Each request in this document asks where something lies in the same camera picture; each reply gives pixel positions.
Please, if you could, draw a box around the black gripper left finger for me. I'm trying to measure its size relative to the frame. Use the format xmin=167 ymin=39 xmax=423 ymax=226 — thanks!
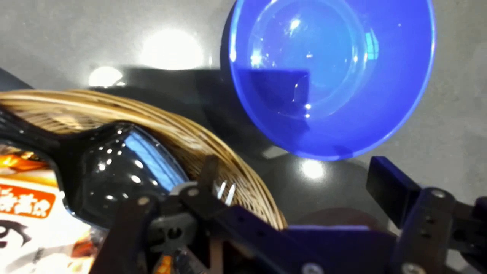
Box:
xmin=96 ymin=181 xmax=293 ymax=274

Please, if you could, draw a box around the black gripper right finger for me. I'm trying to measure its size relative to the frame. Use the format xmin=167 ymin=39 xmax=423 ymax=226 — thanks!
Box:
xmin=363 ymin=155 xmax=487 ymax=274

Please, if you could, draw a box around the black spoon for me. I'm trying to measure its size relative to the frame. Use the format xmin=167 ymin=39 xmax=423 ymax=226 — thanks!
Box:
xmin=74 ymin=120 xmax=191 ymax=225

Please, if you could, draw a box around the yellow wicker basket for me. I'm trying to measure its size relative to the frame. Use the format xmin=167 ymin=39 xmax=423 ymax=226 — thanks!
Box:
xmin=0 ymin=88 xmax=287 ymax=232

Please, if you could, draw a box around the blue plastic bowl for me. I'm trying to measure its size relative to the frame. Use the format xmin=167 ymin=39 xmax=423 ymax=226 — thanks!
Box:
xmin=219 ymin=0 xmax=438 ymax=161

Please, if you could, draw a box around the snack packet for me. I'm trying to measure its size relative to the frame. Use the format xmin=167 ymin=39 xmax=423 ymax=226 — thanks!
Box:
xmin=0 ymin=142 xmax=109 ymax=274

